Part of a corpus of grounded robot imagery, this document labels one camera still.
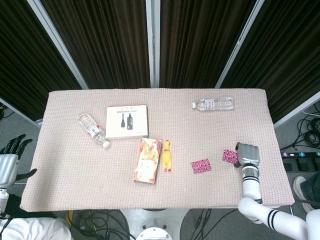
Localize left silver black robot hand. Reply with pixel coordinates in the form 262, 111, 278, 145
0, 134, 38, 188

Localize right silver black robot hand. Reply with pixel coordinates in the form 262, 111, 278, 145
233, 141, 260, 169

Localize pink patterned card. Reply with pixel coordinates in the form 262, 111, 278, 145
191, 157, 213, 175
222, 149, 240, 165

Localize white grey robot base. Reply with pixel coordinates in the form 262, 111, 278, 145
119, 208, 191, 240

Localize white sneaker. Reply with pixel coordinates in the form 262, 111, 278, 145
292, 176, 320, 214

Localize clear water bottle red print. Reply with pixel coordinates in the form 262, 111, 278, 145
191, 96, 236, 111

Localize dark trouser leg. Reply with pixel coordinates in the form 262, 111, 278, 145
300, 170, 320, 201

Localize yellow rubber chicken toy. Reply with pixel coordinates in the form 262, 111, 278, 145
162, 139, 173, 173

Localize clear water bottle white label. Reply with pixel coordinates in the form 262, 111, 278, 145
76, 113, 111, 149

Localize pink woven table cloth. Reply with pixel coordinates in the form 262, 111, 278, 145
19, 87, 295, 213

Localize orange cookie box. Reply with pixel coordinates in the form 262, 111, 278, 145
132, 137, 163, 185

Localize dark brown curtain panel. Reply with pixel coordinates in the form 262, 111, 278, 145
0, 0, 83, 121
159, 0, 256, 89
41, 0, 151, 90
219, 0, 320, 123

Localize white flat product box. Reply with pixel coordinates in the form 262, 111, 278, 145
105, 104, 151, 141

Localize grey metal partition rail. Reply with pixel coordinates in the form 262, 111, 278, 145
273, 91, 320, 128
0, 97, 43, 128

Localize black floor cable bundle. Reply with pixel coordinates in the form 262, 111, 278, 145
279, 103, 320, 152
69, 209, 137, 240

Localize grey metal partition post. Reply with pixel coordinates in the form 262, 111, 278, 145
145, 0, 161, 88
214, 0, 266, 89
26, 0, 90, 90

